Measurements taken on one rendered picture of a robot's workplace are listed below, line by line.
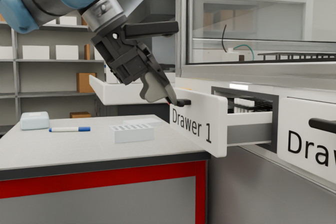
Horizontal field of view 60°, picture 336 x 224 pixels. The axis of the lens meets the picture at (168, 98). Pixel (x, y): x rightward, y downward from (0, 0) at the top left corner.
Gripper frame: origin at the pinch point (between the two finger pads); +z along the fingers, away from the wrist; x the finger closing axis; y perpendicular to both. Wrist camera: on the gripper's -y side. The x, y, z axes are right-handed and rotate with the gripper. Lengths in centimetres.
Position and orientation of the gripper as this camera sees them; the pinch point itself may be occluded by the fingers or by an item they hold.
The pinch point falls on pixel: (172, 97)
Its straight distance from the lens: 64.0
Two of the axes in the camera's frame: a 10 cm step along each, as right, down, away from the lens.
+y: -7.8, 5.9, -1.8
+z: 5.5, 8.0, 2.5
